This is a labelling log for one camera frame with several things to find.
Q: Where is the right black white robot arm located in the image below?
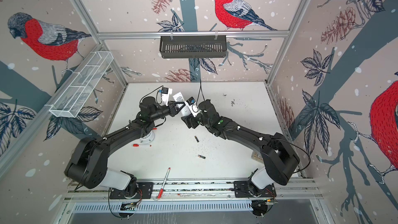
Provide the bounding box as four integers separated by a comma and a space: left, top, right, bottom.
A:
181, 100, 300, 197

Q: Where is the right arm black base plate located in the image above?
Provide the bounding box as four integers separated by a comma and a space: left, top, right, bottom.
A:
233, 181, 276, 199

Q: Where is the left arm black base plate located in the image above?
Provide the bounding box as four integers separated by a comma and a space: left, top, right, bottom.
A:
109, 182, 154, 200

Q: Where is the white remote control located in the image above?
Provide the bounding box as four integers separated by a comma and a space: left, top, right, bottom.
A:
173, 92, 191, 117

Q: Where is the black hanging basket shelf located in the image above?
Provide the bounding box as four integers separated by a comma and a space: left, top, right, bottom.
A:
159, 35, 227, 59

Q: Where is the right camera black cable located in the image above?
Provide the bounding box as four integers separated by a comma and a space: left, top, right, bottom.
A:
197, 80, 206, 103

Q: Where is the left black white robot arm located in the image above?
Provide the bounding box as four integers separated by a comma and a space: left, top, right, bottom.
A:
64, 96, 185, 189

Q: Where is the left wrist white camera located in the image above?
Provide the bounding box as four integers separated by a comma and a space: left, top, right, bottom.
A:
160, 87, 173, 106

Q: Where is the white wire mesh shelf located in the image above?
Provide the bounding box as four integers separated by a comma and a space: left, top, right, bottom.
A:
49, 51, 114, 118

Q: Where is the left camera black cable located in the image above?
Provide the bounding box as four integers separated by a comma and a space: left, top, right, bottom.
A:
139, 85, 164, 103

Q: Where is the camera black cable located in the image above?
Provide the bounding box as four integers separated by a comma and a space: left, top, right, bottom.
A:
197, 80, 206, 103
139, 85, 164, 103

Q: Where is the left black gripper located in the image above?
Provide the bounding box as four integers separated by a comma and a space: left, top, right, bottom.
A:
150, 101, 186, 122

